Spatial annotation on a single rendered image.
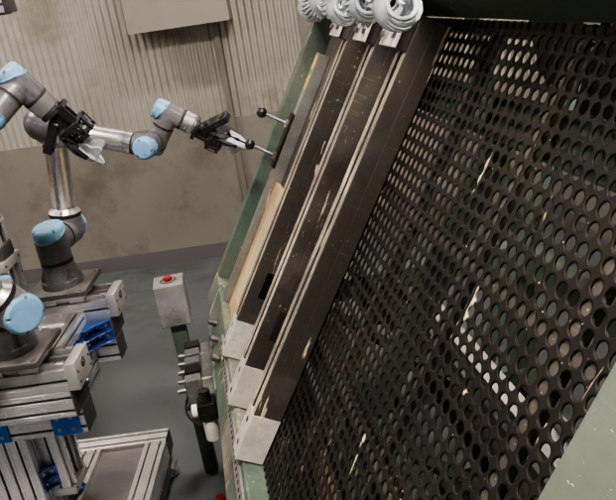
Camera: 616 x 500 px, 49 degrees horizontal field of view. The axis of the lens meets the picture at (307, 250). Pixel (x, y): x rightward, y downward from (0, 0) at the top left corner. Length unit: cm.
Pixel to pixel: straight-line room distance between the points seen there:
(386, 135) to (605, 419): 89
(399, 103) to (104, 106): 415
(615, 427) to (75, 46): 502
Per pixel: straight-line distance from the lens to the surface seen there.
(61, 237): 258
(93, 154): 207
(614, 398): 68
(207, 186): 539
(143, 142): 233
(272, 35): 517
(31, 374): 221
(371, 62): 165
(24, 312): 202
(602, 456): 68
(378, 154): 143
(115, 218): 560
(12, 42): 555
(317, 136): 193
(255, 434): 165
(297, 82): 260
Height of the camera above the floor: 193
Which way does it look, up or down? 21 degrees down
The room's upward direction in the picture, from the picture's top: 9 degrees counter-clockwise
